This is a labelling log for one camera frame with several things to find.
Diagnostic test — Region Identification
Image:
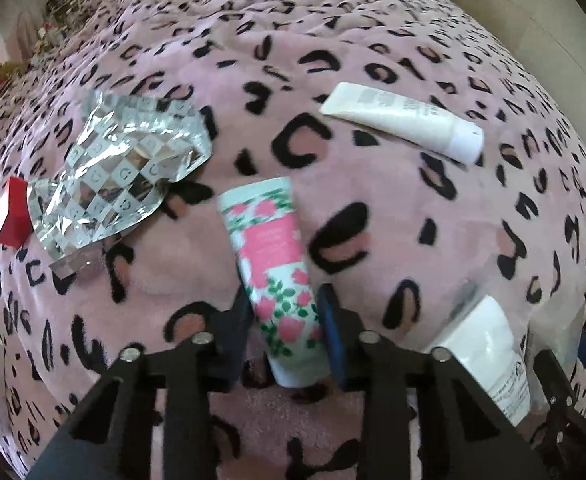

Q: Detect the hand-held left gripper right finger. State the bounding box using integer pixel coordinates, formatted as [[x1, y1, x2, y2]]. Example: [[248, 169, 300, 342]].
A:
[[318, 284, 546, 480]]

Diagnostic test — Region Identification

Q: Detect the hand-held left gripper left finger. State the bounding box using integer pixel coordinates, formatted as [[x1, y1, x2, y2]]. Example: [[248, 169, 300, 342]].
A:
[[26, 302, 254, 480]]

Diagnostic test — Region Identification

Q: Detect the floral hand cream tube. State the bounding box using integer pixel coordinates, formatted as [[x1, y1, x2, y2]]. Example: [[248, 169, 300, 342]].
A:
[[216, 177, 325, 389]]

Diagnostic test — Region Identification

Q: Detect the white packet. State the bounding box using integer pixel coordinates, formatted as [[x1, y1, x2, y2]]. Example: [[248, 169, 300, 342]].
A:
[[422, 284, 586, 427]]

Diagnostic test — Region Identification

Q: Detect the white cream tube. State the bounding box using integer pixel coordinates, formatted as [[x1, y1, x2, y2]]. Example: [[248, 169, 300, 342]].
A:
[[319, 82, 486, 165]]

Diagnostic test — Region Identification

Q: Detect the red cube box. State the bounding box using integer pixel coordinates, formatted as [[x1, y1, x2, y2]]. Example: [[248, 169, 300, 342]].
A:
[[0, 176, 34, 247]]

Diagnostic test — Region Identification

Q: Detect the pink leopard print blanket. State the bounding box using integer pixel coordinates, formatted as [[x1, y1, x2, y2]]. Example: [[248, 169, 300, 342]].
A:
[[0, 0, 586, 480]]

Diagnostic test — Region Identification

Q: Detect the silver checkered foil wrapper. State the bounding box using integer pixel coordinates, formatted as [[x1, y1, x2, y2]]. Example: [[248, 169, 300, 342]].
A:
[[25, 89, 214, 279]]

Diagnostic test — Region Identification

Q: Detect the cluttered shelf of trinkets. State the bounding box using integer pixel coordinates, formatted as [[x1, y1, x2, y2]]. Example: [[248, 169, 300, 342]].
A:
[[36, 0, 106, 43]]

